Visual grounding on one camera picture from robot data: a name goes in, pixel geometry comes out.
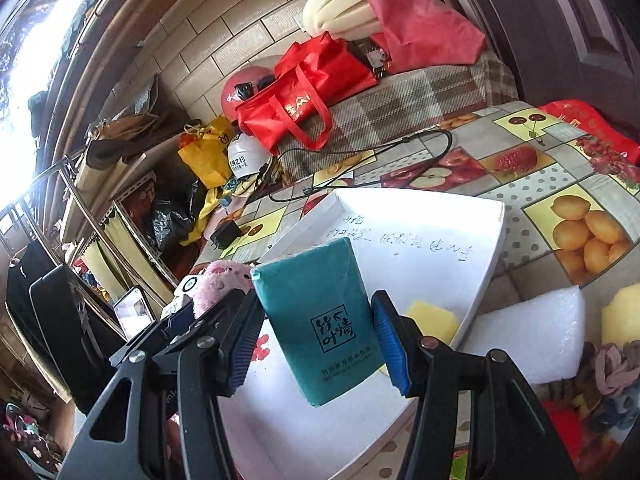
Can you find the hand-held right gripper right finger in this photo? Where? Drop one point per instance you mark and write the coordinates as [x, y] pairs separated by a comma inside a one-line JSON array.
[[387, 345]]

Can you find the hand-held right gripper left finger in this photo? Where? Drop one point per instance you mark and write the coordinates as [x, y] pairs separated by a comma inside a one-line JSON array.
[[245, 350]]

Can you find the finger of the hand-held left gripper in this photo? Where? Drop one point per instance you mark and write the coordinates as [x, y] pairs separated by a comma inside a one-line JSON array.
[[222, 320]]

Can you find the pink plush toy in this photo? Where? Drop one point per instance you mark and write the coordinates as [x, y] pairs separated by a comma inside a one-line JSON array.
[[225, 280]]

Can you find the teal tissue packet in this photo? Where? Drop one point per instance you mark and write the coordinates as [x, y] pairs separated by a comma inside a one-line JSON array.
[[315, 310]]

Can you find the white cardboard tray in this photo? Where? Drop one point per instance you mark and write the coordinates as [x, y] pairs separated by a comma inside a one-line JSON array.
[[425, 240]]

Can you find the white foam block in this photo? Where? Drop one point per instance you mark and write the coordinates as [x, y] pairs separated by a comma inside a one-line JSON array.
[[530, 330]]

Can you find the large yellow sponge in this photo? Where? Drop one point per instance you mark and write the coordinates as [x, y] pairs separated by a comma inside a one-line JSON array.
[[622, 315]]

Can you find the smartphone with lit screen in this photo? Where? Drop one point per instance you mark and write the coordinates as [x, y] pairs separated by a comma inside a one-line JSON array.
[[132, 312]]

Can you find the small yellow sponge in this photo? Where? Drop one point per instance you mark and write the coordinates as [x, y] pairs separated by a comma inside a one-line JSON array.
[[432, 320]]

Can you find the black charger adapter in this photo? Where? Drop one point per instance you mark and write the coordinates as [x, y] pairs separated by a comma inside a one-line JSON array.
[[225, 235]]

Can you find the black plastic bag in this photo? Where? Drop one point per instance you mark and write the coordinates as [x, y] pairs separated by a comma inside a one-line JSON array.
[[170, 220]]

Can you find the beige shelf curtain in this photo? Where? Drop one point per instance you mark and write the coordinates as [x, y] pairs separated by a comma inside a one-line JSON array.
[[115, 240]]

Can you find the yellow cloth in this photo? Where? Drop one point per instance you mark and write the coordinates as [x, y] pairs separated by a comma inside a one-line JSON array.
[[200, 210]]

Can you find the metal shelf rack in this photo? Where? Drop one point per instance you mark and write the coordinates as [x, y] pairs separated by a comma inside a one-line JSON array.
[[131, 187]]

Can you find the yellow shopping bag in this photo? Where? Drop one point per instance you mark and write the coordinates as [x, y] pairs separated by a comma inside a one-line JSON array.
[[207, 157]]

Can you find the black hanging garment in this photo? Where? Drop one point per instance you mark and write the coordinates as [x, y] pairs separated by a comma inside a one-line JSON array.
[[22, 290]]

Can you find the white helmet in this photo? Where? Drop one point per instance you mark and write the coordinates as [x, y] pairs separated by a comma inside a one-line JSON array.
[[245, 155]]

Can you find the brown scrunchie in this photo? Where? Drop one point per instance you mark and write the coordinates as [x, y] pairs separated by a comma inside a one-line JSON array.
[[575, 375]]

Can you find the red plush toy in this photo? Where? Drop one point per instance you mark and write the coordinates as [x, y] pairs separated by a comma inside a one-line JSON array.
[[565, 425]]

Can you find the brown cardboard pieces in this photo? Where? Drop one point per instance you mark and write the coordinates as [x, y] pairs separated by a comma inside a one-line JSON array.
[[130, 130]]

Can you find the floral patterned slippers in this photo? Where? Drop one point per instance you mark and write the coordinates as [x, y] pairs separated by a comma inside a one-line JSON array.
[[20, 435]]

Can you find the fruit print tablecloth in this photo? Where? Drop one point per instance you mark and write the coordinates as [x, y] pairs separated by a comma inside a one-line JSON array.
[[525, 195]]

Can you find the silver foil sheet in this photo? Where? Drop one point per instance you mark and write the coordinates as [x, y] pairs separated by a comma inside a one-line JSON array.
[[137, 100]]

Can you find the red helmet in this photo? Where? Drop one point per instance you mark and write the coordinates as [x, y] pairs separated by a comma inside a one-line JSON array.
[[235, 95]]

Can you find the bright red tote bag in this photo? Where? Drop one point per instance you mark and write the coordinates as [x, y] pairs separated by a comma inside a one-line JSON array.
[[295, 100]]

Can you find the plaid blanket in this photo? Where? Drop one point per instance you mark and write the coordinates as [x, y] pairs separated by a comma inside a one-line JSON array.
[[400, 105]]

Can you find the dark patterned packet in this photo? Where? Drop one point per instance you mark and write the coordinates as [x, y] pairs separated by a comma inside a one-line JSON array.
[[372, 57]]

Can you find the red plastic bag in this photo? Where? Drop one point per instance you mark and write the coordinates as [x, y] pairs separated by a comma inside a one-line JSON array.
[[585, 122]]

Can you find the dark red fabric bag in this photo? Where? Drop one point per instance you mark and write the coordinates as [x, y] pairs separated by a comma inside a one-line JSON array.
[[425, 25]]

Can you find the cream foam rolls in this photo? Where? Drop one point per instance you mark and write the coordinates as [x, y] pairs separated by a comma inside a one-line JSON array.
[[335, 10]]

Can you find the dark brown door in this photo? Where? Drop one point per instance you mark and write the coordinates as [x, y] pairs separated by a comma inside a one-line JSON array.
[[550, 35]]

